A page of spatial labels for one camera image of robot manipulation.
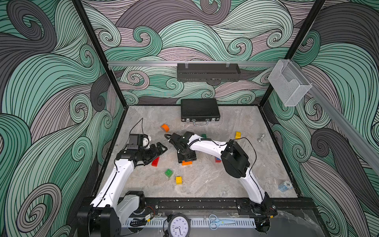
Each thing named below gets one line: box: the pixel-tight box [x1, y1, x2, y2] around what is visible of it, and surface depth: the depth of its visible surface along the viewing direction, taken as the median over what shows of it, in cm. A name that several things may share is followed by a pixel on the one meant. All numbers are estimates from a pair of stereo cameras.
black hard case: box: [180, 98, 221, 126], surface depth 113 cm
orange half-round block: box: [160, 123, 170, 133], surface depth 108 cm
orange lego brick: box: [181, 160, 193, 166], surface depth 89 cm
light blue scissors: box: [208, 213, 237, 231], surface depth 71 cm
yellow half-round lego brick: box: [234, 131, 242, 140], surface depth 103 cm
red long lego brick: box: [151, 156, 160, 167], surface depth 89 cm
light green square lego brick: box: [164, 168, 174, 178], surface depth 83 cm
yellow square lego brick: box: [175, 176, 183, 186], surface depth 81 cm
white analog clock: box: [167, 214, 191, 237], surface depth 67 cm
